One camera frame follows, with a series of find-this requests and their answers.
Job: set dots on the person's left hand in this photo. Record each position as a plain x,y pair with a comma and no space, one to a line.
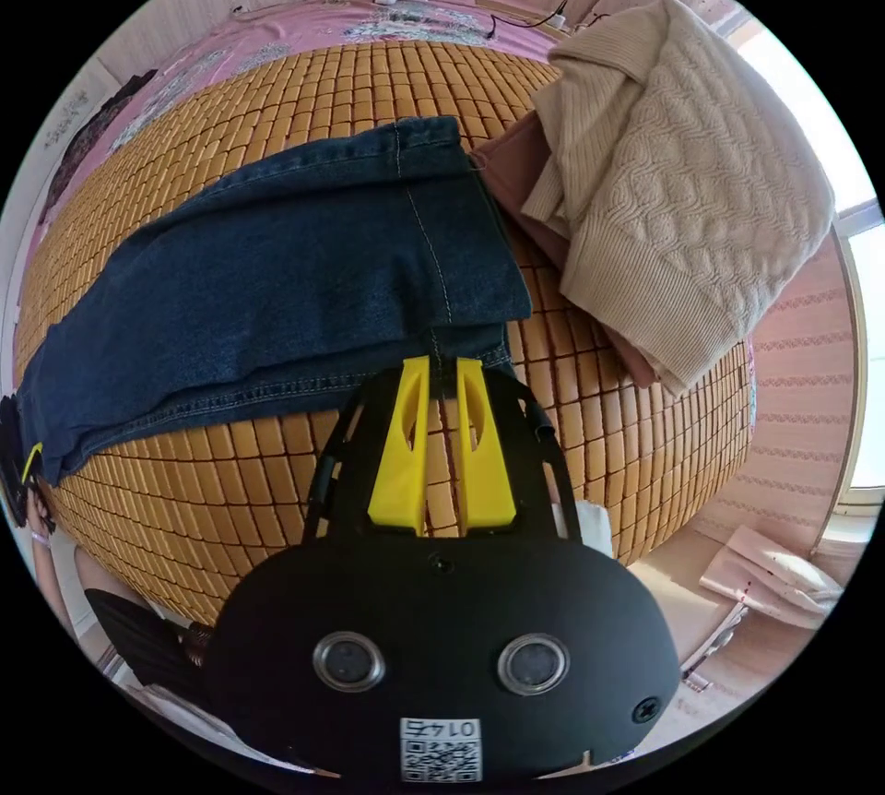
41,515

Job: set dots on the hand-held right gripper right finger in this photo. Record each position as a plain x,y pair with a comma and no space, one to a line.
487,477

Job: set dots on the white plastic bag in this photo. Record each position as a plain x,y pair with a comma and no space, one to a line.
767,577

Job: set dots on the bed with woven mat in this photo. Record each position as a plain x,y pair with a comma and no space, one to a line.
290,504

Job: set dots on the pile of clothes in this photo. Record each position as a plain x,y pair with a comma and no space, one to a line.
691,200

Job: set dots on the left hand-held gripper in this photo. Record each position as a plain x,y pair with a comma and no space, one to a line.
10,442

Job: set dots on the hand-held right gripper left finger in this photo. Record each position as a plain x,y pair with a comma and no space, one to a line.
397,463

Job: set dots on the window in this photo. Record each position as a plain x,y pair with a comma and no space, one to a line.
861,352

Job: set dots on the person's left forearm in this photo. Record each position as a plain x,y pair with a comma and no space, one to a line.
54,580

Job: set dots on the blue jeans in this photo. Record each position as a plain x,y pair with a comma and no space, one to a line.
276,283

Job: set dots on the dark patterned cloth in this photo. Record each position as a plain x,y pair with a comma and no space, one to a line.
86,131

